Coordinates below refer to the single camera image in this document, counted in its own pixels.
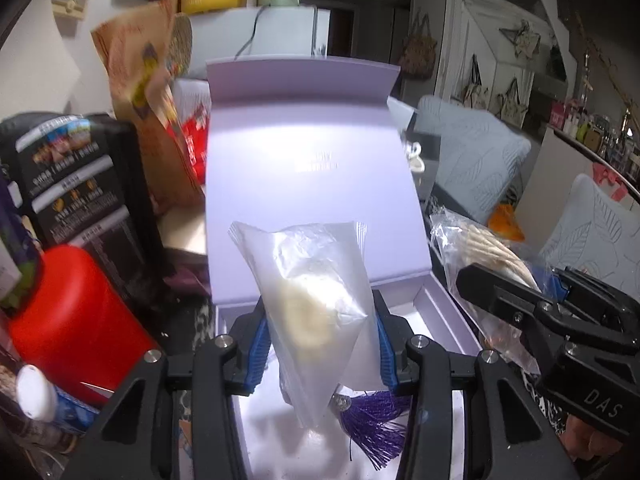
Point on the far leaf pattern cushion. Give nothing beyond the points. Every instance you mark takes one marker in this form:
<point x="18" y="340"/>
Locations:
<point x="479" y="155"/>

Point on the lavender gift box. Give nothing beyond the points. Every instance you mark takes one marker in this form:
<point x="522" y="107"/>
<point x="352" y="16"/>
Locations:
<point x="311" y="140"/>

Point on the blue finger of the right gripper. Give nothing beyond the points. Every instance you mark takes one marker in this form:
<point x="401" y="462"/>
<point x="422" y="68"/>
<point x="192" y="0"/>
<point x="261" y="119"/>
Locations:
<point x="518" y="305"/>
<point x="591" y="309"/>

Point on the person's hand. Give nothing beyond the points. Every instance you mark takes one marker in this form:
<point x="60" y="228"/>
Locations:
<point x="583" y="442"/>

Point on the near leaf pattern cushion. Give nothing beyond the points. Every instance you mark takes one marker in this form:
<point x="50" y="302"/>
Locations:
<point x="598" y="236"/>

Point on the purple tassel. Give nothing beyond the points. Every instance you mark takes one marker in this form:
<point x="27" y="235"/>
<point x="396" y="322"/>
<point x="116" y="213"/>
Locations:
<point x="371" y="421"/>

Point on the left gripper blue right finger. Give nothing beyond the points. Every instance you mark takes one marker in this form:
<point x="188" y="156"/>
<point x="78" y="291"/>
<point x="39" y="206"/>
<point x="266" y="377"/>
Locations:
<point x="397" y="371"/>

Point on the brown paper snack bag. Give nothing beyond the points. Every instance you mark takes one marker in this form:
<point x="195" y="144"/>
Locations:
<point x="134" y="49"/>

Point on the orange bag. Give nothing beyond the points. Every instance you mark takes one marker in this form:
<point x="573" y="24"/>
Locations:
<point x="502" y="222"/>

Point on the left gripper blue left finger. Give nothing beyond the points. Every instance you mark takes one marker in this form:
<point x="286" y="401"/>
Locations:
<point x="251" y="336"/>

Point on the white mini fridge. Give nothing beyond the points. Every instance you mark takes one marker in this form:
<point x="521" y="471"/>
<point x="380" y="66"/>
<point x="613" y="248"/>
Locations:
<point x="264" y="31"/>

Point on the black printed snack bag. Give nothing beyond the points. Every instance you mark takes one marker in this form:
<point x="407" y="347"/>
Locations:
<point x="80" y="181"/>

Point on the translucent white packet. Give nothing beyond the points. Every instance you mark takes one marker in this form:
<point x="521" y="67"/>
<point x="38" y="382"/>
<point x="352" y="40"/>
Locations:
<point x="319" y="307"/>

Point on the white ceramic teapot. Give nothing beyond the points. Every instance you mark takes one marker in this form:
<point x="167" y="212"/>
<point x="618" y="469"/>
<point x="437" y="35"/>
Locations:
<point x="413" y="150"/>

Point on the brown hanging bag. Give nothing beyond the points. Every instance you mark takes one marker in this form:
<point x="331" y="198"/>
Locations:
<point x="418" y="55"/>

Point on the pink cloth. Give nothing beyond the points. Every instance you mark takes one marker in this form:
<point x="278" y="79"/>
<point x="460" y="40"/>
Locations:
<point x="609" y="181"/>

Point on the red plastic canister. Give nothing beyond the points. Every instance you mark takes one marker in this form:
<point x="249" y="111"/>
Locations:
<point x="76" y="329"/>

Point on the canvas tote bag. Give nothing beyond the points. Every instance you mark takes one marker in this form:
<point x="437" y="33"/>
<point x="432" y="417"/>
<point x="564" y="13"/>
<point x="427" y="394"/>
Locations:
<point x="511" y="110"/>

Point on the small white cap bottle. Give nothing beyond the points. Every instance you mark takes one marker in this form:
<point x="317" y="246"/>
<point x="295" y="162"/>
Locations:
<point x="42" y="401"/>

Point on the leaf pattern cushion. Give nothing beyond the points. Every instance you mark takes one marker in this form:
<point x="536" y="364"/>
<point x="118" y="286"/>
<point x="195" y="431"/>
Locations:
<point x="598" y="236"/>
<point x="479" y="155"/>

